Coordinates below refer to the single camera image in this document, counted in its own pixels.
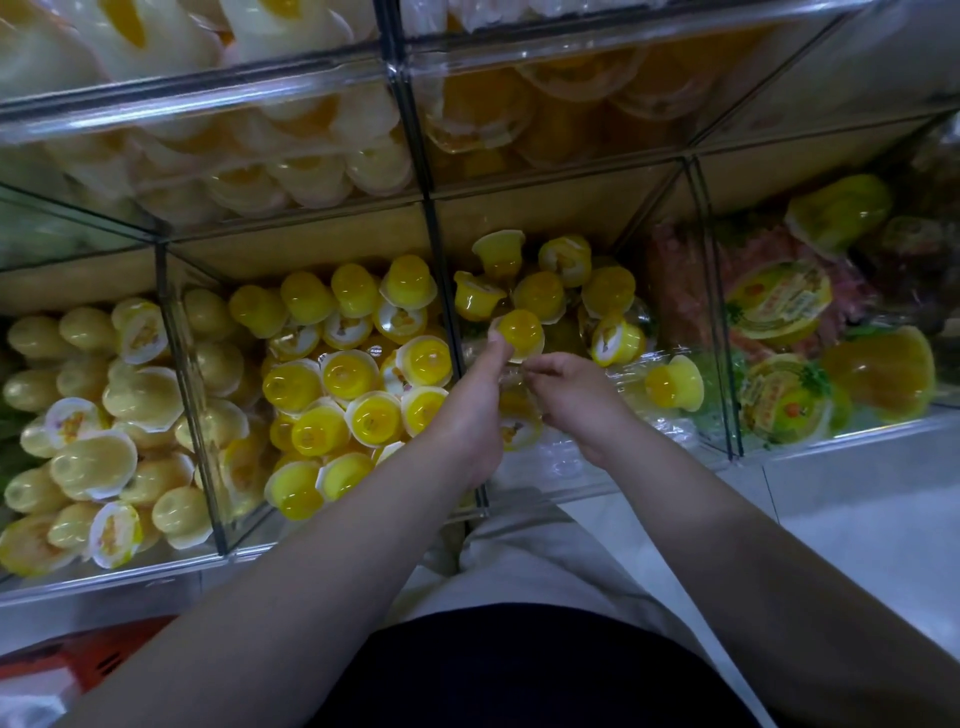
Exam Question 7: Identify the person's right hand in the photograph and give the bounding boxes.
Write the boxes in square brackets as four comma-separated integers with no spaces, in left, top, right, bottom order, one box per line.
[517,352,650,470]

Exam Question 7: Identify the person's left hand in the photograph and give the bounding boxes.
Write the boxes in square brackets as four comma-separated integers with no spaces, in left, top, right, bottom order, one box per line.
[420,333,516,491]

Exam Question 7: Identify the pile of pastel jelly cups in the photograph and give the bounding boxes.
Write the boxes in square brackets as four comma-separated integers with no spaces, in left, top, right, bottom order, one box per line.
[450,228,710,455]

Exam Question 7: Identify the pile of yellow jelly cups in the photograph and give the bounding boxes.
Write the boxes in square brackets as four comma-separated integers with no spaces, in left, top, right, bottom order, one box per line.
[225,252,461,524]

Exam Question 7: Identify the pile of pale yellow jelly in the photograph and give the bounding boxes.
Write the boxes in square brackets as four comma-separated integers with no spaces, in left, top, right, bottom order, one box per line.
[0,292,251,581]

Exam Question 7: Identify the pile of orange-lid jelly cups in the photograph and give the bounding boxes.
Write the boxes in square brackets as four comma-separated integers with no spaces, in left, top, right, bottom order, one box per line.
[0,0,419,230]

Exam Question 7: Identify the person's right forearm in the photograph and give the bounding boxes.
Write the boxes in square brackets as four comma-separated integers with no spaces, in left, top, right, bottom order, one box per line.
[600,427,960,728]

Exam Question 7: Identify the person's left forearm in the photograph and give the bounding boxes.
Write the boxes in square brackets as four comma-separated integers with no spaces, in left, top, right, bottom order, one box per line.
[60,442,489,728]

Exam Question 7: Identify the light grey shorts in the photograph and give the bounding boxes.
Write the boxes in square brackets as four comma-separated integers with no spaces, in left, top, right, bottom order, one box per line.
[382,487,710,665]

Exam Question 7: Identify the black shirt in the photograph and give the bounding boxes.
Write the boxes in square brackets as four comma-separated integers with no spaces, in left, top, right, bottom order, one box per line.
[307,603,767,728]

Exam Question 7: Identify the dark red object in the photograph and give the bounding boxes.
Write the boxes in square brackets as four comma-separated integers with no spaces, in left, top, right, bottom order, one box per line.
[0,615,176,728]

